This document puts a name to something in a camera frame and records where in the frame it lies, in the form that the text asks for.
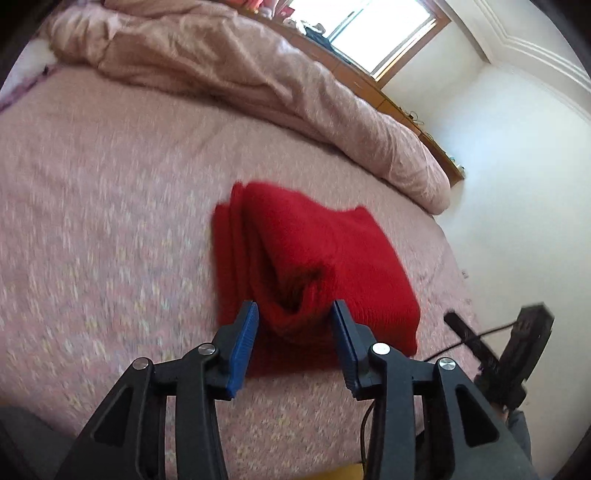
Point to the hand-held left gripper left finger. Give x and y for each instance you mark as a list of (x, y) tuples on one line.
[(242, 350)]

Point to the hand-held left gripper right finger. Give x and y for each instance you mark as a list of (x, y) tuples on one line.
[(345, 346)]

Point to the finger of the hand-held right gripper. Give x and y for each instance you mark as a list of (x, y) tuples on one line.
[(471, 341)]

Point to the red knitted cardigan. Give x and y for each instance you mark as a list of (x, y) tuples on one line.
[(323, 240)]

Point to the person's right forearm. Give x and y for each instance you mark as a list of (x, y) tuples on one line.
[(519, 429)]

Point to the pile of clothes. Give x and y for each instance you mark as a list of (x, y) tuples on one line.
[(314, 32)]

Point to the wooden window cabinet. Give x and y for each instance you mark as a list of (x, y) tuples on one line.
[(360, 76)]

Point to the pink floral duvet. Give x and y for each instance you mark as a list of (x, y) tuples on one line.
[(231, 60)]

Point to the wooden framed window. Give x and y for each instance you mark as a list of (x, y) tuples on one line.
[(383, 27)]

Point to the white and purple pillow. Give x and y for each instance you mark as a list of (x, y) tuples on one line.
[(27, 69)]

